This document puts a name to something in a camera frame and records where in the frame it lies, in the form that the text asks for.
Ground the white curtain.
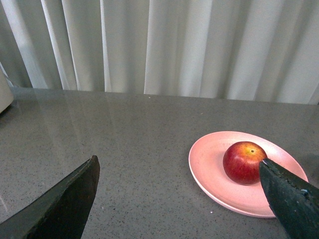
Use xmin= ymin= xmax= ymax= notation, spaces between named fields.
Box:
xmin=0 ymin=0 xmax=319 ymax=105

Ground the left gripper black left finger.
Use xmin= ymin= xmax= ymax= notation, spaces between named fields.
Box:
xmin=0 ymin=155 xmax=100 ymax=239

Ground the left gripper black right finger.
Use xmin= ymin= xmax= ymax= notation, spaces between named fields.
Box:
xmin=259 ymin=159 xmax=319 ymax=239

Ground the white appliance at table edge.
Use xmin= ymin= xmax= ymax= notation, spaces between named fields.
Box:
xmin=0 ymin=70 xmax=14 ymax=113

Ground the red apple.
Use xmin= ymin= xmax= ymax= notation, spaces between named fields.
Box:
xmin=223 ymin=141 xmax=268 ymax=185

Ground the pink plate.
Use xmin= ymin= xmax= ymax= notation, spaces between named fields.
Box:
xmin=188 ymin=131 xmax=308 ymax=218

